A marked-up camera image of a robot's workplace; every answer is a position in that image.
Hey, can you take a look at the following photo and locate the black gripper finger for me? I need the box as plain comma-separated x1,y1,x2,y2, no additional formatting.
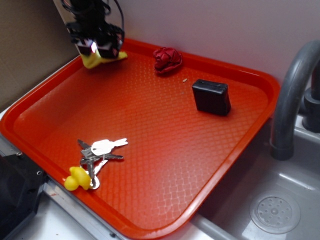
97,42,120,59
75,41,97,56

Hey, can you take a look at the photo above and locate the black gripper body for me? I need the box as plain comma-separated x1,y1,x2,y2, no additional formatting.
65,0,125,48

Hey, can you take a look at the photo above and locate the yellow terry cloth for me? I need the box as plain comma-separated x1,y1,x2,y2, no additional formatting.
80,50,128,69

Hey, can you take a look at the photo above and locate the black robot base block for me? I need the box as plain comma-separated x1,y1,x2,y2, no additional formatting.
0,152,46,240

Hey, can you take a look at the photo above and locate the crumpled red cloth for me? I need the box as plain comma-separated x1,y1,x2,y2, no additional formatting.
153,47,183,74

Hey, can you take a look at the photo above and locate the brown cardboard panel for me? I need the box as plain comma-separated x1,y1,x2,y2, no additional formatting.
0,0,78,111

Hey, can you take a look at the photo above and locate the red plastic tray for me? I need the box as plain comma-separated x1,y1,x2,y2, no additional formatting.
0,39,280,240

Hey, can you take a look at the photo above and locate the bunch of silver keys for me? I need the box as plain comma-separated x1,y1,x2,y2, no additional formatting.
77,139,124,190

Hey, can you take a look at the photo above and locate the black rectangular block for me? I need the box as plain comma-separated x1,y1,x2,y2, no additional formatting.
192,79,231,116

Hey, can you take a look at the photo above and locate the yellow rubber duck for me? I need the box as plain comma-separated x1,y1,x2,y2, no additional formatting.
64,166,91,191

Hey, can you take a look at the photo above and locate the grey faucet spout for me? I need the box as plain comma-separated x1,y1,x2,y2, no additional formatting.
270,40,320,161

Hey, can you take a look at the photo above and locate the grey sink basin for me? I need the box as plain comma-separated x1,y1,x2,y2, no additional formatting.
192,117,320,240

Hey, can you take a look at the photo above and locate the round sink drain strainer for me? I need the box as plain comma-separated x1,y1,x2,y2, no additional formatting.
249,191,301,235

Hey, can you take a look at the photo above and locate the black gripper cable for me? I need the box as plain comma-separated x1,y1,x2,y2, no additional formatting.
103,0,126,32

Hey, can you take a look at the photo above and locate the dark faucet handle base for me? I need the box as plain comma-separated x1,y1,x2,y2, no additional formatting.
302,62,320,133

